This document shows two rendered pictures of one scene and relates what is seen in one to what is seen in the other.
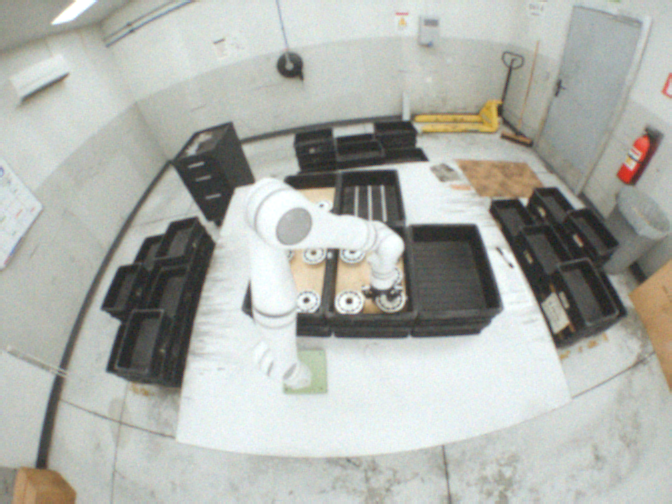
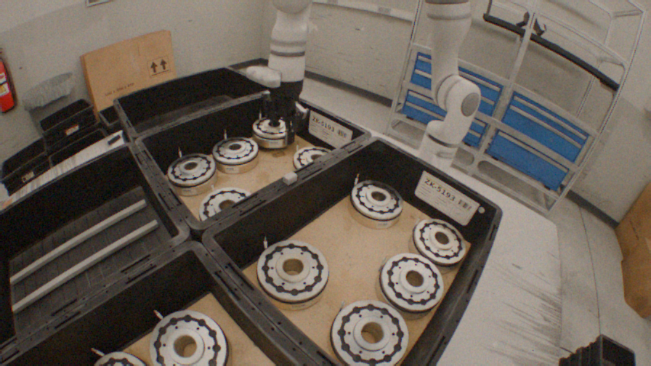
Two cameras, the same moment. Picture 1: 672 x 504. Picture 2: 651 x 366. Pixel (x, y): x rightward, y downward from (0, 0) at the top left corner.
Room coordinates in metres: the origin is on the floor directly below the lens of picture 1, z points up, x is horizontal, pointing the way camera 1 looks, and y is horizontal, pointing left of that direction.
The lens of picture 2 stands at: (0.84, 0.19, 1.19)
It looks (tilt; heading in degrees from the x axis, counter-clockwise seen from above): 40 degrees down; 202
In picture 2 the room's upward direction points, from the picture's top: 9 degrees clockwise
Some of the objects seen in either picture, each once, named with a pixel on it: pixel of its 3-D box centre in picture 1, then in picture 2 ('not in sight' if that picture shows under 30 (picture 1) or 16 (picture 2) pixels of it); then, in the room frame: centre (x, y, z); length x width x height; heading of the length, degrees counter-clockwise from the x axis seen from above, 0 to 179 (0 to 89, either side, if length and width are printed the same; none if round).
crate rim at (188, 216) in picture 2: (370, 266); (252, 138); (0.50, -0.11, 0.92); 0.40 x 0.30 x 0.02; 166
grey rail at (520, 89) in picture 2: not in sight; (509, 84); (-1.30, 0.64, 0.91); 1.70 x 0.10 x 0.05; 84
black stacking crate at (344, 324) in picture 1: (370, 274); (253, 160); (0.50, -0.11, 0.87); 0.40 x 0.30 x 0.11; 166
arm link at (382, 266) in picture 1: (385, 254); (291, 15); (0.38, -0.12, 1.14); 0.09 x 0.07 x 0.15; 25
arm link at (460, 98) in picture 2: (278, 362); (452, 111); (0.20, 0.22, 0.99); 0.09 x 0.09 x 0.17; 47
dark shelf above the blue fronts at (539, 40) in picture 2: not in sight; (552, 49); (-1.47, 0.91, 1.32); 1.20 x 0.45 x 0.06; 84
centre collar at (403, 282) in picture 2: not in sight; (414, 279); (0.59, 0.25, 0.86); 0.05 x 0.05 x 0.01
